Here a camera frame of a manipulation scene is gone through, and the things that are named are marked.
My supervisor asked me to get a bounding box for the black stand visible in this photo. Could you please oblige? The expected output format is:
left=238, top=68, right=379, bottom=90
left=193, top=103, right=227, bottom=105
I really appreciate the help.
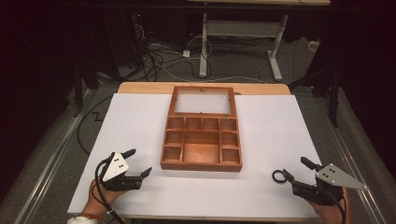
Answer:
left=288, top=59, right=344, bottom=129

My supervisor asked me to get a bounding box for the white sleeve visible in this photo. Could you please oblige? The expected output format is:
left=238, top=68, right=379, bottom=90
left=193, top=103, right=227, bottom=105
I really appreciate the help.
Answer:
left=66, top=215, right=104, bottom=224

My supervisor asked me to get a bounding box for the metal floor rail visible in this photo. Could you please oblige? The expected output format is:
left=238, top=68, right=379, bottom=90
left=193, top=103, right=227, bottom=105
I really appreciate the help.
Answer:
left=11, top=88, right=96, bottom=224
left=321, top=102, right=389, bottom=224

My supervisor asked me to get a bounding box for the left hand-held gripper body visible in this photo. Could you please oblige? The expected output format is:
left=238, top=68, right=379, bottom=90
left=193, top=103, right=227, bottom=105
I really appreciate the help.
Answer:
left=100, top=151, right=144, bottom=192

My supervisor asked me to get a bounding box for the white board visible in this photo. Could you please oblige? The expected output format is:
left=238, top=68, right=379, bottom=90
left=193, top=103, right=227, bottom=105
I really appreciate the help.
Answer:
left=67, top=92, right=323, bottom=219

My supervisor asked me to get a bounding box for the white desk frame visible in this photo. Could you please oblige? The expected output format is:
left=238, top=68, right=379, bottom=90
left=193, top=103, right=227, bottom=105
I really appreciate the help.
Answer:
left=186, top=0, right=332, bottom=83

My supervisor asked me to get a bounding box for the white power strip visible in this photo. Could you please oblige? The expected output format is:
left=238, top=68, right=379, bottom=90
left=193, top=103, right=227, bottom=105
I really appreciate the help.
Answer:
left=306, top=40, right=321, bottom=53

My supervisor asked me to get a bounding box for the black floor cable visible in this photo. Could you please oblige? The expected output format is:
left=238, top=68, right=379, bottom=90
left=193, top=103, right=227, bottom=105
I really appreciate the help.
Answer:
left=76, top=94, right=114, bottom=157

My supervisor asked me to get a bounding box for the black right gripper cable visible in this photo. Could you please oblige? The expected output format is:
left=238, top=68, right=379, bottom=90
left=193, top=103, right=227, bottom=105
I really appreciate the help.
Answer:
left=321, top=186, right=347, bottom=224

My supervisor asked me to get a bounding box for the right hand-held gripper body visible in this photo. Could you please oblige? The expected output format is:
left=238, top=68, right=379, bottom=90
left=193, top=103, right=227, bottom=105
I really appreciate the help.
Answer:
left=292, top=162, right=369, bottom=207

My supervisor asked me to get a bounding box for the tangle of floor cables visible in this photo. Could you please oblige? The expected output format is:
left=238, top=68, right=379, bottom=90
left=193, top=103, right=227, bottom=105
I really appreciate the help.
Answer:
left=132, top=18, right=216, bottom=84

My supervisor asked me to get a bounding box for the wooden compartment box with lid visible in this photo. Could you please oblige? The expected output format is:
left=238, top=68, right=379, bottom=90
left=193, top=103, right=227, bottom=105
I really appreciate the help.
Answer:
left=160, top=85, right=244, bottom=173

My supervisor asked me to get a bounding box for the person's right hand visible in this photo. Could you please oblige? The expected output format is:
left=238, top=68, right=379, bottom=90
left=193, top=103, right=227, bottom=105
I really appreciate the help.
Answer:
left=305, top=188, right=352, bottom=224

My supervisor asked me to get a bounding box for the orange bracelet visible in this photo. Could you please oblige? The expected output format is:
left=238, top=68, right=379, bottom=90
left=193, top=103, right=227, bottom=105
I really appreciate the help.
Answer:
left=76, top=212, right=104, bottom=223

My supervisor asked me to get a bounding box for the person's left hand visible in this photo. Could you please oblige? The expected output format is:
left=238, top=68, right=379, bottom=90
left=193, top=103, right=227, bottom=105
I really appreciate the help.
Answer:
left=81, top=178, right=126, bottom=216

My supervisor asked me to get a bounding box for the black hair tie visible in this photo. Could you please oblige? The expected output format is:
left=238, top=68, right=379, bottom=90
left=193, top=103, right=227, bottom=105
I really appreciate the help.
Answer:
left=271, top=169, right=288, bottom=184

